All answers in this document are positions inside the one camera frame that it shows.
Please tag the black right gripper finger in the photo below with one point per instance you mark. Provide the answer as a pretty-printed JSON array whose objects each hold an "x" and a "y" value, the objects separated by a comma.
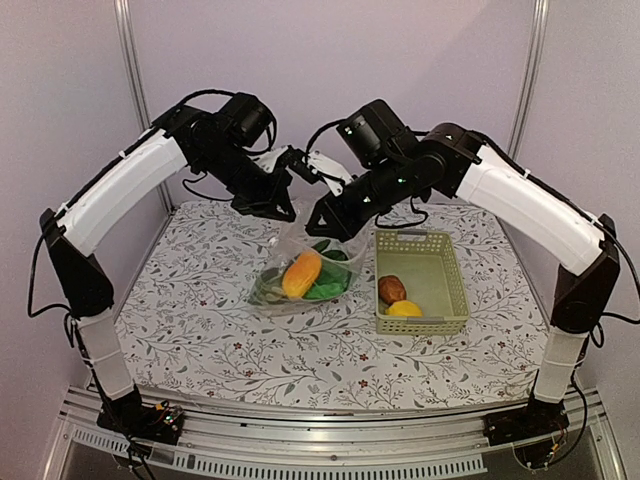
[
  {"x": 327, "y": 229},
  {"x": 321, "y": 212}
]

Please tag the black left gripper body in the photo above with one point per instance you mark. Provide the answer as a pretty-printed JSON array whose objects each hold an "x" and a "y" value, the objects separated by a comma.
[{"x": 237, "y": 174}]

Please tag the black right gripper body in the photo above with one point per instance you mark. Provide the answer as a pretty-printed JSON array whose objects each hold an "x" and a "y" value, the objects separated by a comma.
[{"x": 381, "y": 187}]

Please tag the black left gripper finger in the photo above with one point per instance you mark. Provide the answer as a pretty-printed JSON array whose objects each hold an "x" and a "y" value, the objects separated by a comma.
[
  {"x": 283, "y": 206},
  {"x": 269, "y": 211}
]

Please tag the green toy cucumber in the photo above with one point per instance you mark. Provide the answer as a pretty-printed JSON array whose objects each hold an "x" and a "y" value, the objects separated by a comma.
[{"x": 321, "y": 246}]

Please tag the green white toy bok choy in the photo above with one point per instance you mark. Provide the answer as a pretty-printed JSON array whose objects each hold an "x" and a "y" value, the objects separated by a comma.
[{"x": 334, "y": 277}]

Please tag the clear pink zip top bag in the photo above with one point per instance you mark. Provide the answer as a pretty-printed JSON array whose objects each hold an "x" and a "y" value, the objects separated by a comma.
[{"x": 292, "y": 240}]

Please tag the orange yellow toy mango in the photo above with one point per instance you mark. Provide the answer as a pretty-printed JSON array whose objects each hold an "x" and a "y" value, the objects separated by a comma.
[{"x": 301, "y": 275}]

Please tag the brown toy potato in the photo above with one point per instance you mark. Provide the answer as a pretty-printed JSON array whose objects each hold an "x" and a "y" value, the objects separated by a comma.
[{"x": 391, "y": 289}]

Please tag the green yellow toy avocado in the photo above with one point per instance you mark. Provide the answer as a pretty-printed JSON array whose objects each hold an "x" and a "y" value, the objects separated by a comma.
[{"x": 267, "y": 288}]

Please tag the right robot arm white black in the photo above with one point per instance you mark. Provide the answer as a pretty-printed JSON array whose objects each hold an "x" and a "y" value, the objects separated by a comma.
[{"x": 465, "y": 164}]

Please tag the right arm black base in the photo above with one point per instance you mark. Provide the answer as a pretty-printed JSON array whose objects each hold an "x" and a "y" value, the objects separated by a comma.
[{"x": 538, "y": 429}]

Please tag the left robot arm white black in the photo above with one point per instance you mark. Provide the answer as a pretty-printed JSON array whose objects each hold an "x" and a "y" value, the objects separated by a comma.
[{"x": 234, "y": 145}]

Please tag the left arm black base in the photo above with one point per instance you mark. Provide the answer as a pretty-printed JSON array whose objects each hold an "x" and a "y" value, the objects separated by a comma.
[{"x": 161, "y": 423}]

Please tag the beige perforated plastic basket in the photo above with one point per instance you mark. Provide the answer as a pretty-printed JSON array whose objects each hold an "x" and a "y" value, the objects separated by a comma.
[{"x": 426, "y": 265}]

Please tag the yellow toy lemon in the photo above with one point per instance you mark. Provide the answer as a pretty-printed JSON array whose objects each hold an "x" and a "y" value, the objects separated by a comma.
[{"x": 404, "y": 308}]

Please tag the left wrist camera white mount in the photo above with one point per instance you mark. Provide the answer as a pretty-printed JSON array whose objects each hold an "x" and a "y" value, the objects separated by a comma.
[{"x": 277, "y": 158}]

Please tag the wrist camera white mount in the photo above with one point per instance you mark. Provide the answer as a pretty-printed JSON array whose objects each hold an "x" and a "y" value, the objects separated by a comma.
[
  {"x": 277, "y": 158},
  {"x": 315, "y": 166}
]

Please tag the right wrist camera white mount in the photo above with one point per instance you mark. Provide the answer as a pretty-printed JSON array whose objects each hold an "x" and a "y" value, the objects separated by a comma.
[{"x": 315, "y": 166}]

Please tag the left aluminium frame post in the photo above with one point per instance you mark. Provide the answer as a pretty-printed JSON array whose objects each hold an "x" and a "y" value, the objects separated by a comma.
[{"x": 130, "y": 56}]

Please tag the aluminium frame post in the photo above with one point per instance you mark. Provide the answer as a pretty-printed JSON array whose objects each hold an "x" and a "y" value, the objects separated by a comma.
[
  {"x": 130, "y": 56},
  {"x": 532, "y": 65}
]

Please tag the right aluminium frame post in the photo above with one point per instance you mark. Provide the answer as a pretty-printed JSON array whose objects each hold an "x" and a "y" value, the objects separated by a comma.
[{"x": 532, "y": 65}]

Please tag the front aluminium rail frame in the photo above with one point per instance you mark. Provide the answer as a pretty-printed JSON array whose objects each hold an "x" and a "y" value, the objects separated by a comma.
[{"x": 224, "y": 439}]

